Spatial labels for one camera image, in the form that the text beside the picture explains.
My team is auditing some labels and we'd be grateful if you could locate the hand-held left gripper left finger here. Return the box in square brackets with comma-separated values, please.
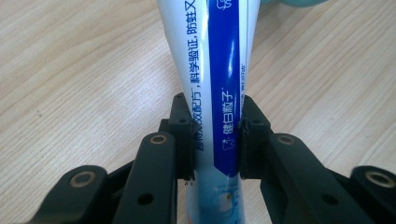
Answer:
[158, 91, 198, 182]

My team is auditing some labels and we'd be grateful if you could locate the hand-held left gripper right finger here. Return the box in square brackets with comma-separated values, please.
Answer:
[238, 94, 273, 181]

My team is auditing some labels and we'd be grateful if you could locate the blue and white toothpaste tube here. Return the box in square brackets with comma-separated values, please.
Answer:
[154, 0, 262, 224]

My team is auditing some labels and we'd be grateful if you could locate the teal cup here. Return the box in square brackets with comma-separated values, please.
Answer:
[261, 0, 330, 8]

